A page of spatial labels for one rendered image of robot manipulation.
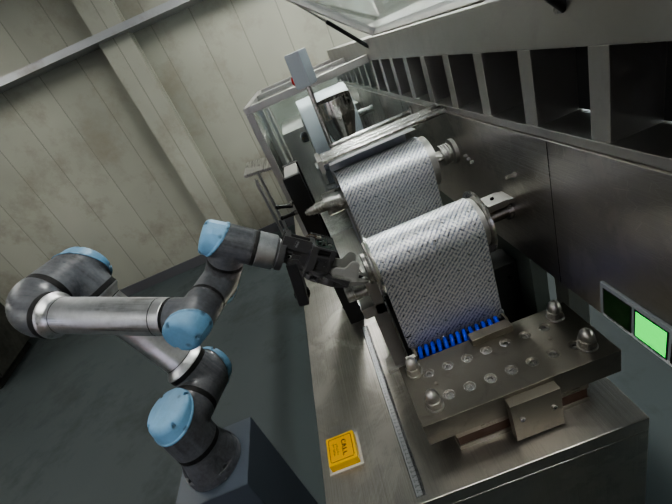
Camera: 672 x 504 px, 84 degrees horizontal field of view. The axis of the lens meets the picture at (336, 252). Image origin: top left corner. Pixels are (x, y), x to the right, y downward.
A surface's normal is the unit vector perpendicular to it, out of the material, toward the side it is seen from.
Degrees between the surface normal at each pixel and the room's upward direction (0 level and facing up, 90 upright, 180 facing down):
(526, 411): 90
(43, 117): 90
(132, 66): 90
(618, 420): 0
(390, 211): 92
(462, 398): 0
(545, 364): 0
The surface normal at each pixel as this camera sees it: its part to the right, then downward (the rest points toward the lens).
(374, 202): 0.15, 0.47
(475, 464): -0.36, -0.81
